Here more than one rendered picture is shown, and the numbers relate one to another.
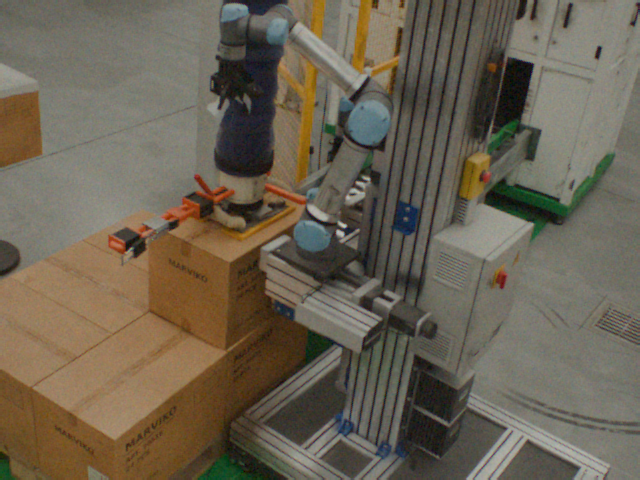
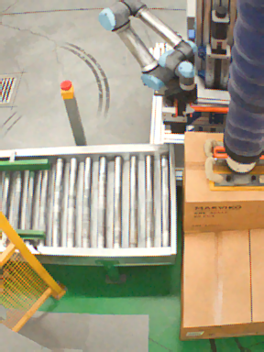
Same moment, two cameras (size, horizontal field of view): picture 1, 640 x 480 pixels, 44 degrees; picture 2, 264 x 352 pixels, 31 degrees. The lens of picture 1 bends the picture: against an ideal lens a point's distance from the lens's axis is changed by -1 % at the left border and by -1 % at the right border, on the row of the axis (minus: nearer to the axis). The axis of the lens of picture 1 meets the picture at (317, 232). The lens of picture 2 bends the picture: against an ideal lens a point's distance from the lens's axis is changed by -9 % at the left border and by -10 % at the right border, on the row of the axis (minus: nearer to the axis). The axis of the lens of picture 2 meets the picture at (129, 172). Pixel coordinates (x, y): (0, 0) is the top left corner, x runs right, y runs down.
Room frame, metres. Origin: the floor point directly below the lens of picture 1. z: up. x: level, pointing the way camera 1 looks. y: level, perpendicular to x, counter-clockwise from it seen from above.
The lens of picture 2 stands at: (3.71, 1.19, 3.21)
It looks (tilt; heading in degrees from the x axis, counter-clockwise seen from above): 62 degrees down; 249
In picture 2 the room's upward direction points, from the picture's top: 9 degrees counter-clockwise
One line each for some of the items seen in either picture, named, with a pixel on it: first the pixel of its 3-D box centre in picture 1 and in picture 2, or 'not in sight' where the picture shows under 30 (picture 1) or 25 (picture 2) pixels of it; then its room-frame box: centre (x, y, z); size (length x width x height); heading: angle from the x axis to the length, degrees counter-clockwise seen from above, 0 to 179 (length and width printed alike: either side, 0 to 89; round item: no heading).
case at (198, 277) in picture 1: (236, 256); (236, 182); (2.76, 0.31, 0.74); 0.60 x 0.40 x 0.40; 149
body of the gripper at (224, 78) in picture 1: (229, 76); not in sight; (2.30, 0.32, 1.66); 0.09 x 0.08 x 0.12; 56
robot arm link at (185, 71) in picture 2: (349, 111); (186, 72); (2.86, -0.06, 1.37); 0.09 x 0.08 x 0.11; 109
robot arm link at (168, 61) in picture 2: not in sight; (172, 61); (2.88, -0.16, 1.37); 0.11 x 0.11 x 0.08; 19
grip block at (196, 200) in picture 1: (198, 204); not in sight; (2.55, 0.44, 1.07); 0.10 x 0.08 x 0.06; 58
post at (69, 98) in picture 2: not in sight; (78, 133); (3.33, -0.58, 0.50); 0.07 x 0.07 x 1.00; 61
